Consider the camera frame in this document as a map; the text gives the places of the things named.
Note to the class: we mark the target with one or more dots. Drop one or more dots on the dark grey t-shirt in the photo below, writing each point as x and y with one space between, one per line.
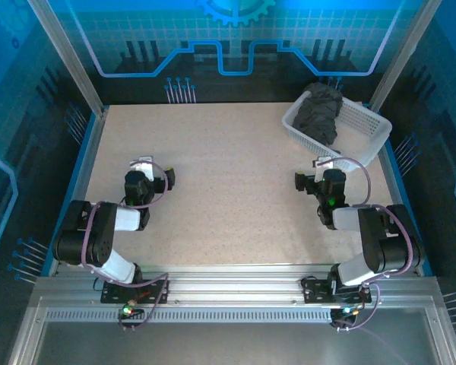
319 114

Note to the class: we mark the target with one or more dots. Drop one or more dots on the white plastic mesh basket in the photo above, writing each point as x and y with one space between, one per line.
361 125

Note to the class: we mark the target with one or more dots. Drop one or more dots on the left controller board with LEDs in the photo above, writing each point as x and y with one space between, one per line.
131 311

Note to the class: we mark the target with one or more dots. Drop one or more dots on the controller board with leds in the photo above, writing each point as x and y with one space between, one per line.
131 311
346 311

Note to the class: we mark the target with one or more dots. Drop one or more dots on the right controller board with LEDs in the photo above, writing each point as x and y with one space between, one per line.
346 311

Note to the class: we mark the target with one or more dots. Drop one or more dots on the grey metal front panel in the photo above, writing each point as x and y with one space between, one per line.
228 346

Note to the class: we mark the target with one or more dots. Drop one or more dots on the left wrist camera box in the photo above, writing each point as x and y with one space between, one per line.
146 167

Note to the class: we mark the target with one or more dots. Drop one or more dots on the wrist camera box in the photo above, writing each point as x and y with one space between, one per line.
146 167
323 161

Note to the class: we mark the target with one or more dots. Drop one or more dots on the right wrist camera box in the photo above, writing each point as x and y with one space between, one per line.
323 161

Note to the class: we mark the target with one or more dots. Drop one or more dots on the left aluminium side rail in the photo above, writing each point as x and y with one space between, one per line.
81 178

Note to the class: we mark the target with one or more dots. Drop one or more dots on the aluminium side rail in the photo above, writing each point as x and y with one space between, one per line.
397 182
81 178

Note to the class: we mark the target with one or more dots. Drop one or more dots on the right aluminium side rail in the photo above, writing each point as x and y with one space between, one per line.
397 182

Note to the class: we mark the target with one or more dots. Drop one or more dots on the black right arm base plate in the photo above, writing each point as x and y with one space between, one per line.
315 291

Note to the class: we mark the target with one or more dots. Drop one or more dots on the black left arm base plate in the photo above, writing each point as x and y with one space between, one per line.
114 294

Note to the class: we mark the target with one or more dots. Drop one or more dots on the aluminium front mounting rail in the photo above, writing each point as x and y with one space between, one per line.
235 283

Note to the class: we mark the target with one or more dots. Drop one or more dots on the left aluminium frame post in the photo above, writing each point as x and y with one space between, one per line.
66 57

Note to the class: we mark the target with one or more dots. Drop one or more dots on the aluminium frame post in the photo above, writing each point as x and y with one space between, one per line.
66 57
403 53

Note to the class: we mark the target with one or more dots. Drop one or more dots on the right aluminium frame post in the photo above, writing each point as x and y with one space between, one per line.
403 53

